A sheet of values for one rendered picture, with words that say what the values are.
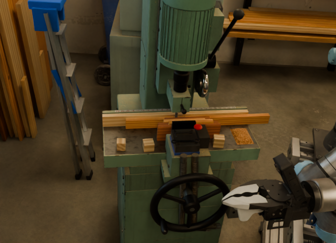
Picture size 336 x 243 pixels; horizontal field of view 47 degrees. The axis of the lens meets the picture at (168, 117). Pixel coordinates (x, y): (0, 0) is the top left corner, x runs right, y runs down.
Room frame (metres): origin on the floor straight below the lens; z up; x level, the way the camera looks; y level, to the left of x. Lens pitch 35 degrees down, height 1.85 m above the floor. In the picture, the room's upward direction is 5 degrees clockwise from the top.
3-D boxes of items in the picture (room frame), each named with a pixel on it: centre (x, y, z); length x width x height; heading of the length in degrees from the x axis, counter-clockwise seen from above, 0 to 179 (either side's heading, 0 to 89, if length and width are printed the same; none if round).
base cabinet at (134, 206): (1.40, -0.01, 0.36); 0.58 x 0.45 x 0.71; 12
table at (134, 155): (1.18, -0.06, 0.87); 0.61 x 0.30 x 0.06; 102
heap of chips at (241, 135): (1.25, -0.30, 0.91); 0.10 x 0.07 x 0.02; 12
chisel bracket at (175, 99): (1.30, -0.03, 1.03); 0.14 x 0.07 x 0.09; 12
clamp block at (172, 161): (1.09, -0.08, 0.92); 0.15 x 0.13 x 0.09; 102
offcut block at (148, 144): (1.12, 0.06, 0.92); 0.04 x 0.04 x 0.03; 16
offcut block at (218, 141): (1.18, -0.20, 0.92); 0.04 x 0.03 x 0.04; 91
